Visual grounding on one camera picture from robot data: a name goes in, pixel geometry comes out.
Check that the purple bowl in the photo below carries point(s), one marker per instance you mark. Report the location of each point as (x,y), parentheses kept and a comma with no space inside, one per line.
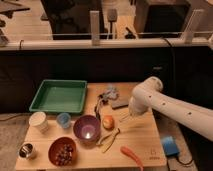
(87,129)

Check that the small metal cup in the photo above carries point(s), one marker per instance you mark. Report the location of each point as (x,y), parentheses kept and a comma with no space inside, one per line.
(27,151)

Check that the grey block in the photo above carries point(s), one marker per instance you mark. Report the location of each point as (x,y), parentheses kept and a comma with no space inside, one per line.
(119,103)

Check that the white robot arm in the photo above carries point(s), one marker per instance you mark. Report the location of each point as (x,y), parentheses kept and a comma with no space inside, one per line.
(148,94)

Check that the red bowl with beads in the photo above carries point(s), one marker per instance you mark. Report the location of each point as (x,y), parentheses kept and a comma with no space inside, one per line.
(62,152)

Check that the small blue cup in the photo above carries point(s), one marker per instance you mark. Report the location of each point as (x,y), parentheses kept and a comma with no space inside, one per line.
(64,120)

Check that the orange apple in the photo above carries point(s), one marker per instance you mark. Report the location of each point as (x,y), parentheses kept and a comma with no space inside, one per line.
(108,122)

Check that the green plastic tray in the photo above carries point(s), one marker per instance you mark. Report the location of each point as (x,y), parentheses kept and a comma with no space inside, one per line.
(57,96)

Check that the white paper cup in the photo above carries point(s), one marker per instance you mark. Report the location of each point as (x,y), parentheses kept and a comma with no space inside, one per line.
(39,121)

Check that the orange carrot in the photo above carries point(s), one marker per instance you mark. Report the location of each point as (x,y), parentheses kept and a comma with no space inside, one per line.
(126,151)

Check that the fork with white handle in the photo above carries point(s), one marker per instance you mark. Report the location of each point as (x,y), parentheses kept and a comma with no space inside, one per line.
(124,118)

